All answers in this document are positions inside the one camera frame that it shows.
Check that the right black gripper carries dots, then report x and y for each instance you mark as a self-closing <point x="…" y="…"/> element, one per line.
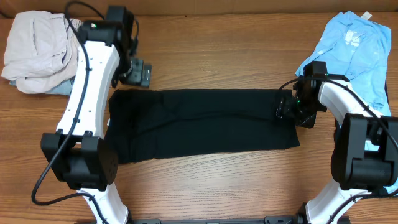
<point x="282" y="108"/>

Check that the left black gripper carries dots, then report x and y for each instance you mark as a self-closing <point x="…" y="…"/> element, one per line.
<point x="145" y="75"/>

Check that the black t-shirt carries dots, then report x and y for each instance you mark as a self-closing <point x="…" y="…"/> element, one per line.
<point x="148" y="124"/>

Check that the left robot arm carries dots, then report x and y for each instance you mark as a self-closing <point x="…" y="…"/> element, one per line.
<point x="76" y="152"/>

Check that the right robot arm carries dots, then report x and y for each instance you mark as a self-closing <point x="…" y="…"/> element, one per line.
<point x="364" y="160"/>

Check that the dark garment under blue shirt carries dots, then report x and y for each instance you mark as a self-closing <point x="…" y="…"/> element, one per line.
<point x="337" y="130"/>

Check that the light blue denim jeans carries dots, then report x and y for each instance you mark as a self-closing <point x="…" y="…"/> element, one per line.
<point x="43" y="85"/>

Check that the light blue t-shirt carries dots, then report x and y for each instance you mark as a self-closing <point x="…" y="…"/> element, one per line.
<point x="357" y="48"/>

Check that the white folded garment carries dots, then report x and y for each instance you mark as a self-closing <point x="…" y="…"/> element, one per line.
<point x="40" y="45"/>

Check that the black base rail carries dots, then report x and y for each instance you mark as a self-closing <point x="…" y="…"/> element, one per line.
<point x="214" y="221"/>

